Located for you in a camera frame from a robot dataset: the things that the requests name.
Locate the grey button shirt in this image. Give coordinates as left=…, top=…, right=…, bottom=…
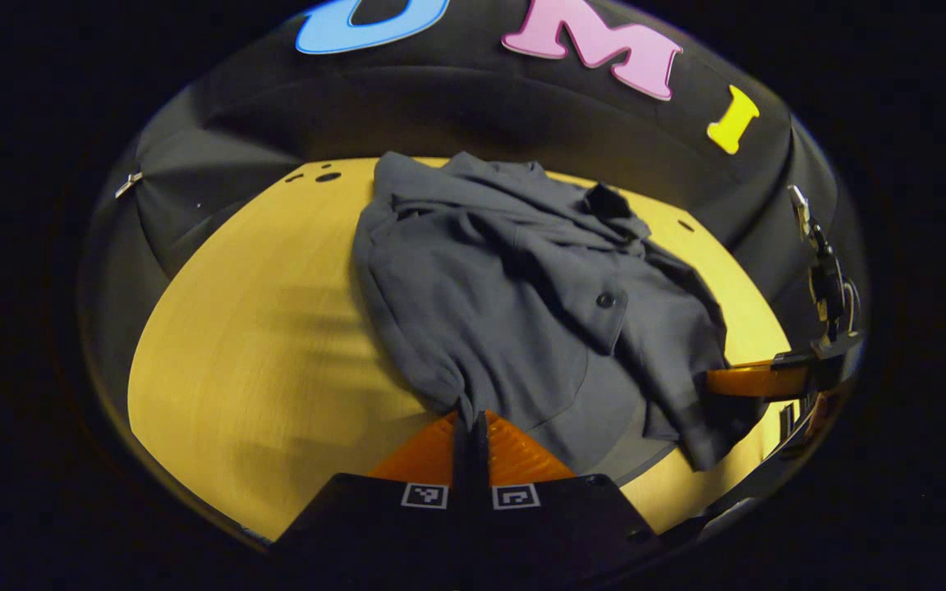
left=351, top=151, right=760, bottom=474

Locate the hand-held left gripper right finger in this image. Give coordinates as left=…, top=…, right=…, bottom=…
left=473, top=410, right=664, bottom=580

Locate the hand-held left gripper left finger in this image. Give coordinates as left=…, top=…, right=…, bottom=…
left=270, top=410, right=474, bottom=580

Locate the black backdrop cloth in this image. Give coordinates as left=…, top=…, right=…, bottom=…
left=79, top=0, right=868, bottom=411

